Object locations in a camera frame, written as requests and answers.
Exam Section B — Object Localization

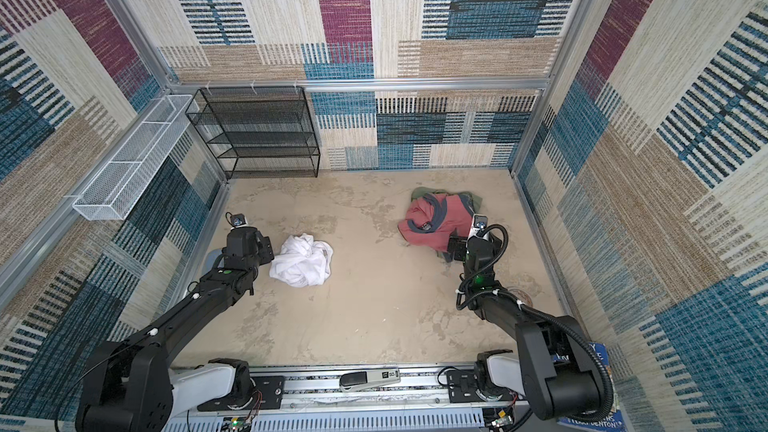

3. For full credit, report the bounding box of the grey handheld scanner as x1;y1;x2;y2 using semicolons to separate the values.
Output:
339;368;401;392

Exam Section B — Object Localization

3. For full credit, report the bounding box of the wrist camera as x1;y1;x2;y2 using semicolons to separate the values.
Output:
225;212;248;229
468;214;489;239

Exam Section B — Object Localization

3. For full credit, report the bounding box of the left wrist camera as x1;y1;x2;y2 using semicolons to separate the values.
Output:
225;212;248;229

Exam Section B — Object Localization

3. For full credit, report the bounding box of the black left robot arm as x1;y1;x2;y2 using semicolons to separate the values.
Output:
75;226;274;431

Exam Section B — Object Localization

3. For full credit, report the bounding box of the blue book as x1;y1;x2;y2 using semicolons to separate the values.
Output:
557;343;628;432

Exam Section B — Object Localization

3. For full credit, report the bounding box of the black mesh shelf rack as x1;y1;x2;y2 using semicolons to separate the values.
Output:
185;86;321;180

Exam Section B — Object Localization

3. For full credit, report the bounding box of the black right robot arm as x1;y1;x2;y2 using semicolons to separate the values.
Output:
456;233;614;423

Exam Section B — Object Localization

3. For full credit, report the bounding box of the blue-grey oval pad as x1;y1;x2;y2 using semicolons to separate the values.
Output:
201;249;224;282

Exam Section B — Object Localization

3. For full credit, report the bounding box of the white wire mesh basket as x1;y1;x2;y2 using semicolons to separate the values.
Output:
72;95;192;221

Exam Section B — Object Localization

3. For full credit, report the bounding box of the pink shirt with grey trim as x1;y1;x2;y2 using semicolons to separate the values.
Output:
397;192;476;253

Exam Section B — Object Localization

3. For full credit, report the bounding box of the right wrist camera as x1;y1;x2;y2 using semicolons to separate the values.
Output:
468;214;489;239

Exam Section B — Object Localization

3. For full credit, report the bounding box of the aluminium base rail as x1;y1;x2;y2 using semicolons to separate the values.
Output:
161;362;541;432

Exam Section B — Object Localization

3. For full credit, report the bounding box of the white cloth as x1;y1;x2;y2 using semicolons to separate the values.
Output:
269;234;333;288

